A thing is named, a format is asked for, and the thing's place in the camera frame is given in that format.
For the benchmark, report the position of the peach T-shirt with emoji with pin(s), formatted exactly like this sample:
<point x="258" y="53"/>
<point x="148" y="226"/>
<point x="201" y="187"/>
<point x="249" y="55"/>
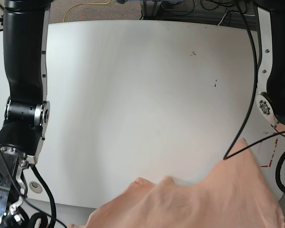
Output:
<point x="233" y="195"/>

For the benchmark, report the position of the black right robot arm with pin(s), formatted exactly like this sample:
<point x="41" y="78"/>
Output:
<point x="25" y="30"/>

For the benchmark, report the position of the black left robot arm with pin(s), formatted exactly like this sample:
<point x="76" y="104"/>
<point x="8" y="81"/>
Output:
<point x="270" y="17"/>

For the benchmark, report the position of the left table grommet hole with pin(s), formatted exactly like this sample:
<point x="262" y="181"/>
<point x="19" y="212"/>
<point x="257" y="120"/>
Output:
<point x="35" y="187"/>

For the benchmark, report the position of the red tape rectangle marking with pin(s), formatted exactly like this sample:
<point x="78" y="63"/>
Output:
<point x="267" y="150"/>

